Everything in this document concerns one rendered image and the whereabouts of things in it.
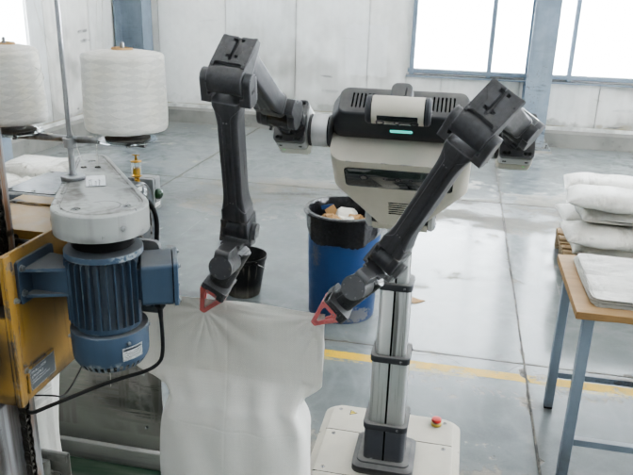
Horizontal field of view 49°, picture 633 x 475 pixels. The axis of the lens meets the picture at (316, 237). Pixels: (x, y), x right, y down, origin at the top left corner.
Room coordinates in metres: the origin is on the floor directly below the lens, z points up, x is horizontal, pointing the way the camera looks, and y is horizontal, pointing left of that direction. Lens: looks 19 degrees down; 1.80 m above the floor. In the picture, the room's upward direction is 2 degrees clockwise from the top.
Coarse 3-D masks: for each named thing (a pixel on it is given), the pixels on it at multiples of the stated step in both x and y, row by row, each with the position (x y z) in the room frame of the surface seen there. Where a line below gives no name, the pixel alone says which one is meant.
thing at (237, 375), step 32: (192, 320) 1.56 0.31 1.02; (224, 320) 1.54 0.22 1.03; (256, 320) 1.52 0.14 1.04; (288, 320) 1.50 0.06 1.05; (192, 352) 1.56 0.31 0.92; (224, 352) 1.55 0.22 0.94; (256, 352) 1.52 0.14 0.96; (288, 352) 1.50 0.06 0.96; (320, 352) 1.49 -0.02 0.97; (192, 384) 1.54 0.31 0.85; (224, 384) 1.53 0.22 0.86; (256, 384) 1.51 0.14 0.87; (288, 384) 1.50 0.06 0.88; (320, 384) 1.49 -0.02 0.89; (192, 416) 1.49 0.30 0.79; (224, 416) 1.47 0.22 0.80; (256, 416) 1.45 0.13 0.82; (288, 416) 1.46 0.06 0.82; (160, 448) 1.53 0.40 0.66; (192, 448) 1.48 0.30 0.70; (224, 448) 1.45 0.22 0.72; (256, 448) 1.44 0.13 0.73; (288, 448) 1.44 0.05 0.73
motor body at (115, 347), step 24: (72, 264) 1.19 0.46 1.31; (96, 264) 1.17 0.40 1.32; (120, 264) 1.19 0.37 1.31; (72, 288) 1.19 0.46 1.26; (96, 288) 1.18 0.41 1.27; (120, 288) 1.20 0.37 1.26; (72, 312) 1.20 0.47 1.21; (96, 312) 1.18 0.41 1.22; (120, 312) 1.19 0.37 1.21; (72, 336) 1.20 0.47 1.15; (96, 336) 1.18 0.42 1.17; (120, 336) 1.18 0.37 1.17; (144, 336) 1.23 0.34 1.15; (96, 360) 1.17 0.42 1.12; (120, 360) 1.18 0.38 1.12
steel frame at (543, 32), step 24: (120, 0) 9.97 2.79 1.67; (144, 0) 9.86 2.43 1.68; (552, 0) 8.64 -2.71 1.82; (120, 24) 9.97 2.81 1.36; (144, 24) 9.82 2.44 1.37; (552, 24) 8.63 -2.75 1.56; (144, 48) 9.78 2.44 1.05; (528, 48) 9.07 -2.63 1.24; (552, 48) 8.63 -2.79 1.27; (528, 72) 8.68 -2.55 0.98; (552, 72) 8.62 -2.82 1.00; (528, 96) 8.67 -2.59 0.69
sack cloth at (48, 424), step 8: (56, 376) 1.66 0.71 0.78; (48, 384) 1.62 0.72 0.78; (56, 384) 1.67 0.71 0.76; (40, 392) 1.59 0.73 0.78; (48, 392) 1.62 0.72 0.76; (56, 392) 1.67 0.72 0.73; (40, 400) 1.59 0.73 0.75; (48, 400) 1.62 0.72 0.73; (56, 400) 1.67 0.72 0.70; (56, 408) 1.67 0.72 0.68; (40, 416) 1.59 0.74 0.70; (48, 416) 1.62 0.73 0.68; (56, 416) 1.67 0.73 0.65; (40, 424) 1.59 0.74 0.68; (48, 424) 1.62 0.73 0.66; (56, 424) 1.67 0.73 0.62; (40, 432) 1.59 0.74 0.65; (48, 432) 1.62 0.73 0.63; (56, 432) 1.67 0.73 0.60; (40, 440) 1.59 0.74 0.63; (48, 440) 1.62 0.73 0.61; (56, 440) 1.63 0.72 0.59; (48, 448) 1.61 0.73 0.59; (56, 448) 1.63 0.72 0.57
